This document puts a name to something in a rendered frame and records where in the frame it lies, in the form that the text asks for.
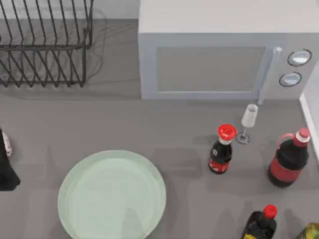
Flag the small dark red-capped bottle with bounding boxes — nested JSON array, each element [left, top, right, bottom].
[[208, 123, 237, 175]]

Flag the white wine glass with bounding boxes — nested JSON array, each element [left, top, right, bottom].
[[236, 104, 259, 144]]

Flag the pale green plate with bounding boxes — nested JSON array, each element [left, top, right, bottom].
[[57, 149, 167, 239]]

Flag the pale microwave oven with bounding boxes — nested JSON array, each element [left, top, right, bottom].
[[138, 0, 319, 101]]

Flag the small microwave knob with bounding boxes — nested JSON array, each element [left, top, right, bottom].
[[279, 71, 303, 88]]

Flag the black bottle with yellow label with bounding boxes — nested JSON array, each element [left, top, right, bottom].
[[241, 204, 278, 239]]

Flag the large microwave knob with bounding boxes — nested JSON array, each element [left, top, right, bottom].
[[287, 49, 313, 67]]

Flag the olive green bottle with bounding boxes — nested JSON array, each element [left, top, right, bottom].
[[295, 223, 319, 239]]

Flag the microwave door handle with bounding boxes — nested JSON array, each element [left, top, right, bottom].
[[257, 46, 283, 106]]

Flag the large dark jug with handle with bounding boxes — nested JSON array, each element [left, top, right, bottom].
[[268, 127, 311, 188]]

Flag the black wire dish rack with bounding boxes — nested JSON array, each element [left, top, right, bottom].
[[0, 0, 95, 88]]

